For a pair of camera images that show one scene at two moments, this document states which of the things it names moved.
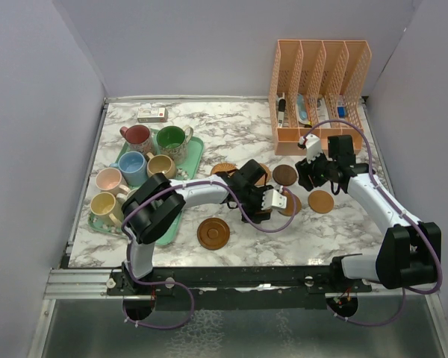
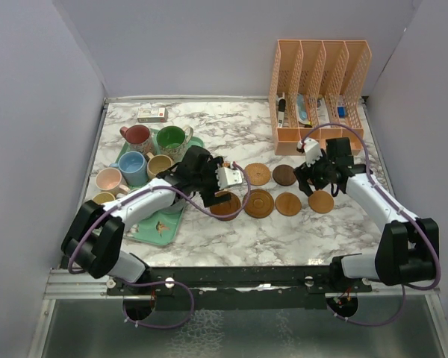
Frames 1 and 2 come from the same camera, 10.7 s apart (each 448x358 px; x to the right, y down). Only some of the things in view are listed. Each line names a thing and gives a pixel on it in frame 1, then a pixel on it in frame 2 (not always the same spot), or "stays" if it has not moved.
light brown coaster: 290,205 stays
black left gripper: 257,218 to 210,168
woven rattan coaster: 261,181 stays
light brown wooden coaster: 320,201 stays
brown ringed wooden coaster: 213,233 to 228,207
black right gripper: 305,180 stays
